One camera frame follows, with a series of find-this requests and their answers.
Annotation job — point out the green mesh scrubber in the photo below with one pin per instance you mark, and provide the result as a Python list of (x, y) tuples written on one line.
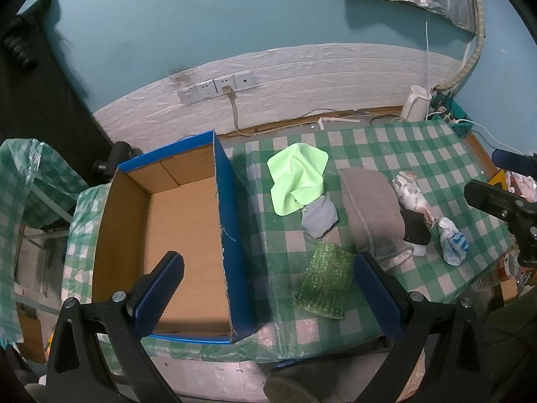
[(327, 281)]

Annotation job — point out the green plastic basket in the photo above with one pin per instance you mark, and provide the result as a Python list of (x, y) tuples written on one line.
[(457, 124)]

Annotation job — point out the white and blue sock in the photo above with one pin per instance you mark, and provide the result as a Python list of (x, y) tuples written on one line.
[(453, 245)]

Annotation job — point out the white kettle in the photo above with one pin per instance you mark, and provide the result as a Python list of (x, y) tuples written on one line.
[(416, 105)]

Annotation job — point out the light green cloth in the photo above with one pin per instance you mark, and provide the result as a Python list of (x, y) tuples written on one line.
[(295, 176)]

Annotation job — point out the white wall socket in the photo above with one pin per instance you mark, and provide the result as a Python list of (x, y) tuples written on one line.
[(206, 89), (187, 95), (244, 80), (223, 83)]

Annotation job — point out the green checkered tablecloth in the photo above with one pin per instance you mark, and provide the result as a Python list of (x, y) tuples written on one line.
[(377, 142)]

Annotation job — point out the green checkered plastic bag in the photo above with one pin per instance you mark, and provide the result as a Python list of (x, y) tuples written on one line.
[(25, 184)]

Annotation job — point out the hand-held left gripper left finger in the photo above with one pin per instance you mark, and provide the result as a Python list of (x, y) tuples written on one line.
[(161, 291)]

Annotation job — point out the grey sock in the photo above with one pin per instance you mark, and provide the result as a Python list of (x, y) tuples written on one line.
[(319, 218)]

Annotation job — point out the blue cardboard box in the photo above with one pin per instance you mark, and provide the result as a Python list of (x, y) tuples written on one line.
[(188, 235)]

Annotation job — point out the taupe grey cloth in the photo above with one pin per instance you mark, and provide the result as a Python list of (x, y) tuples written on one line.
[(371, 205)]

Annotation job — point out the clear plastic bottle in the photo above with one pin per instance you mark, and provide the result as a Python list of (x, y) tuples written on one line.
[(499, 270)]

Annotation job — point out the small white roll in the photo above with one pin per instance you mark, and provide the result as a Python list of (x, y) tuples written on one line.
[(419, 251)]

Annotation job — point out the white patterned cloth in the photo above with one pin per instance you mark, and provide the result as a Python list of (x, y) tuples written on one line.
[(413, 195)]

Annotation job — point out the black sock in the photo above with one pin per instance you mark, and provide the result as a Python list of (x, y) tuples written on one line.
[(415, 229)]

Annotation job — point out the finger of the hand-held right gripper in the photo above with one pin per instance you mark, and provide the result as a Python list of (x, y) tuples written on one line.
[(507, 159), (482, 195)]

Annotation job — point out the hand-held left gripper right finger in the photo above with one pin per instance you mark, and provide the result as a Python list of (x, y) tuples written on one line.
[(375, 298)]

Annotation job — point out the red and white plastic bag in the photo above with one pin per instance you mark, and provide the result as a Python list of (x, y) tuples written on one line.
[(522, 184)]

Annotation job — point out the black bundle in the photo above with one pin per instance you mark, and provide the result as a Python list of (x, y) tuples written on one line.
[(29, 37)]

